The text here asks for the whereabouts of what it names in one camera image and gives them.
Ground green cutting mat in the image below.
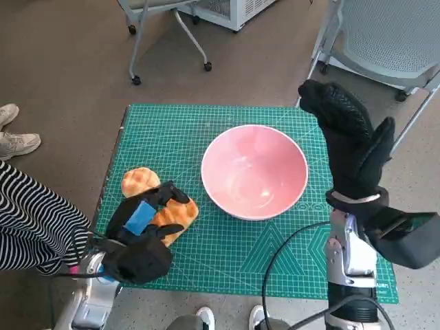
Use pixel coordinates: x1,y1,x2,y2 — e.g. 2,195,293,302
92,104,400,305

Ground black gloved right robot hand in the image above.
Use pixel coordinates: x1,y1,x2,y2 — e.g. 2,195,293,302
297,78,396,200

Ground pink bowl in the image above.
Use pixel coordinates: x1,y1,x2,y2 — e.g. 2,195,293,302
201,124,309,221

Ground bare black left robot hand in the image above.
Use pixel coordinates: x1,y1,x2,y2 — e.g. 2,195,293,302
104,181,192,245

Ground orange toy bread loaf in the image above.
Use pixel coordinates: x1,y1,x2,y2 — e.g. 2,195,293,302
151,199,199,248

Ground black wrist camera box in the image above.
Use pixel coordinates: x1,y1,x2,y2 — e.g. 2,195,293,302
101,235,173,285
362,206,440,270

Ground person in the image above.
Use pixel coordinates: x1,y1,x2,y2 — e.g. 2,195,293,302
166,305,289,330
0,160,93,276
0,103,41,161

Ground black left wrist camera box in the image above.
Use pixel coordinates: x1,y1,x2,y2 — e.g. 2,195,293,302
101,235,173,285

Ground white mesh cabinet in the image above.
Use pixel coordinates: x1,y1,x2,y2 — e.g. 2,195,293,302
177,0,276,34

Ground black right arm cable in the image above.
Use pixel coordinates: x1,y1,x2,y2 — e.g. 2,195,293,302
263,221,396,330

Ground grey mesh seat chair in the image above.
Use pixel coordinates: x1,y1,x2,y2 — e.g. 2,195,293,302
296,0,440,152

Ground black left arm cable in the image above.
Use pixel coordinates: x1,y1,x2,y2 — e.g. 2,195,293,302
53,229,107,278

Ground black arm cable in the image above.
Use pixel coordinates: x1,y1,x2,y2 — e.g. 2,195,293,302
263,221,396,330
53,229,107,278

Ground grey chair with casters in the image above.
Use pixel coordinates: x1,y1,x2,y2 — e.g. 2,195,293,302
118,0,212,85

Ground round toy bread bun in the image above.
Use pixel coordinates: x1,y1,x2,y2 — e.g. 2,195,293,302
121,166,162,199

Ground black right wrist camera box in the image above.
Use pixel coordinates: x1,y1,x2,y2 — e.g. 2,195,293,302
362,206,440,270

